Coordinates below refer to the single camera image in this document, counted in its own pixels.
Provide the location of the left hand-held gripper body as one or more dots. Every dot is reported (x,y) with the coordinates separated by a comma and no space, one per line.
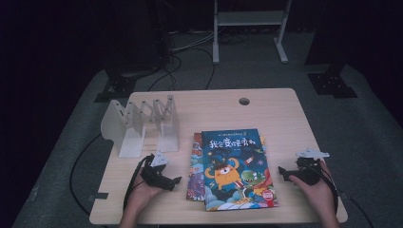
(155,174)

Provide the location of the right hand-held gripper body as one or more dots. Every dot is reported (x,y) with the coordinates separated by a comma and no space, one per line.
(307,172)

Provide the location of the colourful animals picture book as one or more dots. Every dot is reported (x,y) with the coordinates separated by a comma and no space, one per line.
(195,171)

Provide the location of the white expandable bookend rack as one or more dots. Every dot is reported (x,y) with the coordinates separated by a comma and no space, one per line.
(133,139)

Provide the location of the blue monster picture book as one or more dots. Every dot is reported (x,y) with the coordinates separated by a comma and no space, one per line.
(234,164)

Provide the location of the person's left hand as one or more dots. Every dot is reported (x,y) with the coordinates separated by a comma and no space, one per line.
(139,196)

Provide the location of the person's right hand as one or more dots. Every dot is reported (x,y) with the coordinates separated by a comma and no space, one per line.
(321,196)

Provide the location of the black stand with perforated base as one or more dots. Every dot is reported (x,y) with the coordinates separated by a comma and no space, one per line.
(332,84)

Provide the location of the black stand with wide base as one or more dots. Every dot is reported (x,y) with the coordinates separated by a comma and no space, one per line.
(118,85)

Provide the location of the white metal stand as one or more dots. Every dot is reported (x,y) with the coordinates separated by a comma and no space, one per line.
(250,17)

